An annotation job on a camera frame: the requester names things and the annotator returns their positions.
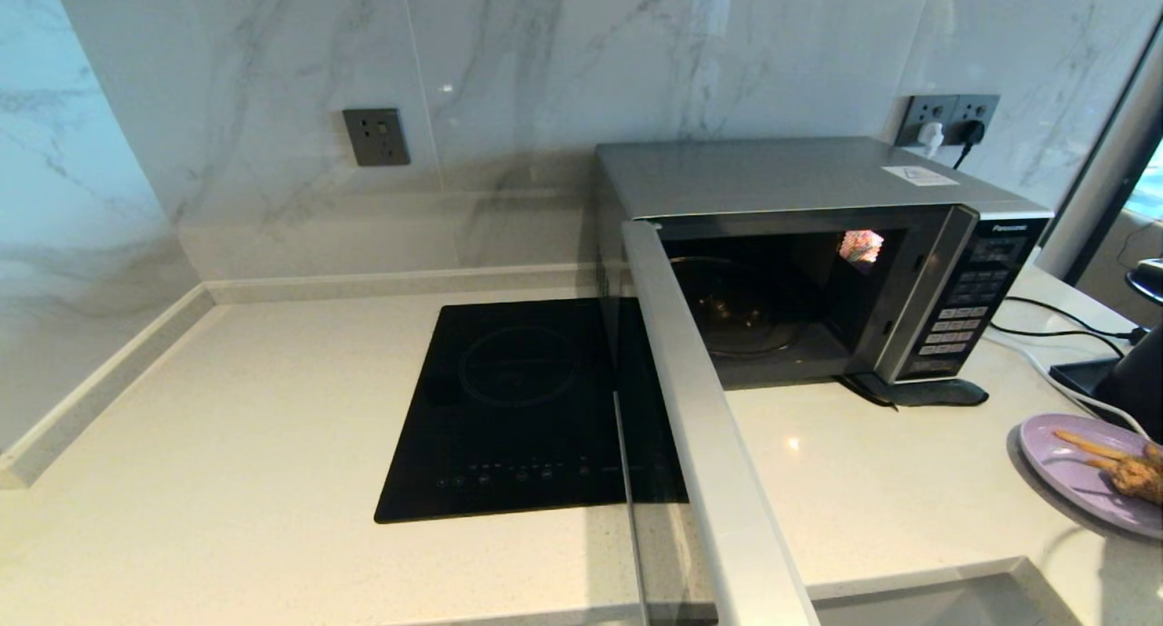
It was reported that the black induction cooktop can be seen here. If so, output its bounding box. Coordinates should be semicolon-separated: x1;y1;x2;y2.
374;298;689;524

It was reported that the grey single wall socket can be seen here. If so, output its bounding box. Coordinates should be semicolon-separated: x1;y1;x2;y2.
343;108;412;167

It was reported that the fried chicken piece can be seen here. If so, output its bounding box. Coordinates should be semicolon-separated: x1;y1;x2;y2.
1104;444;1163;504

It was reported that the purple plate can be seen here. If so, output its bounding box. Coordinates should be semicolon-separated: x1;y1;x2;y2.
1018;413;1163;542

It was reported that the black rubber pad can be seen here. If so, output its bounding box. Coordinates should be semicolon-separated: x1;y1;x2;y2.
840;374;989;411

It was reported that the white power cable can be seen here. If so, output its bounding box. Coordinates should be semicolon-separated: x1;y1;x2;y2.
986;333;1148;436

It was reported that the silver microwave oven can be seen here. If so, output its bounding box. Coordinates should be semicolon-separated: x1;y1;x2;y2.
595;137;1055;391

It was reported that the white paper sticker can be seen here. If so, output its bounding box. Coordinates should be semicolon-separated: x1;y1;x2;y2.
881;165;960;188

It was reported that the grey double wall socket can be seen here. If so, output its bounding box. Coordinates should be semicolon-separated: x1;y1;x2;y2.
895;94;1001;148

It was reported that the black power cable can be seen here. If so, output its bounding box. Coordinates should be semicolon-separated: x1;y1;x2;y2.
1002;296;1148;343
989;326;1124;359

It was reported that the black power plug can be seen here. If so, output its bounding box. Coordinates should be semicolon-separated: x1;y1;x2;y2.
952;120;987;170

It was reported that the long french fry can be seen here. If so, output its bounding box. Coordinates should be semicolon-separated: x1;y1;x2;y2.
1054;429;1137;461

